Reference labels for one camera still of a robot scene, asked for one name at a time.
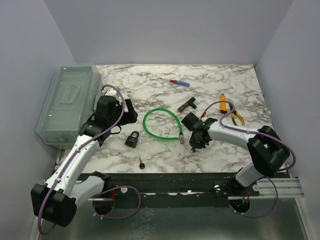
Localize green cable lock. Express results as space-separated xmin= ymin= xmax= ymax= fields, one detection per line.
xmin=142 ymin=107 xmax=185 ymax=145

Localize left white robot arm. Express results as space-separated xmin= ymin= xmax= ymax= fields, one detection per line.
xmin=30 ymin=95 xmax=138 ymax=227

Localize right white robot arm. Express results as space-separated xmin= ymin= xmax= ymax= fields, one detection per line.
xmin=182 ymin=113 xmax=290 ymax=196

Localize black head key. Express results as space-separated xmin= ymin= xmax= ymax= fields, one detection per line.
xmin=139 ymin=157 xmax=145 ymax=170

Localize black padlock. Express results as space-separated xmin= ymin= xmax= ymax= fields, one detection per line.
xmin=124 ymin=131 xmax=140 ymax=148

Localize black T-shaped tool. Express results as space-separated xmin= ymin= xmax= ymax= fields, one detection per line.
xmin=177 ymin=97 xmax=197 ymax=113

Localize yellow utility knife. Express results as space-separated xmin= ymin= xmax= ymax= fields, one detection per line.
xmin=219 ymin=93 xmax=228 ymax=114

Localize translucent plastic storage box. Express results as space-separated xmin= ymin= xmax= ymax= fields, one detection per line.
xmin=36 ymin=64 xmax=103 ymax=150

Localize red blue screwdriver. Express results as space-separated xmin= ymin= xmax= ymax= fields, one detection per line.
xmin=158 ymin=77 xmax=190 ymax=88

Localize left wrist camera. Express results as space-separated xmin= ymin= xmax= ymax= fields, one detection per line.
xmin=103 ymin=87 xmax=118 ymax=96

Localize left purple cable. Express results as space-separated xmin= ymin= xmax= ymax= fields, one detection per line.
xmin=37 ymin=84 xmax=142 ymax=235

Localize purple cable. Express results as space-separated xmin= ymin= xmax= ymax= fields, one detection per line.
xmin=37 ymin=84 xmax=142 ymax=235
xmin=199 ymin=100 xmax=297 ymax=218

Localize yellow handled pliers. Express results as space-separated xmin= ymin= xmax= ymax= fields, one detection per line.
xmin=231 ymin=110 xmax=245 ymax=126

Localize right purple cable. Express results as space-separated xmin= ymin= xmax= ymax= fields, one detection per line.
xmin=199 ymin=100 xmax=297 ymax=218

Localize aluminium rail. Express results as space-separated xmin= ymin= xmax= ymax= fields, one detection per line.
xmin=39 ymin=177 xmax=305 ymax=201

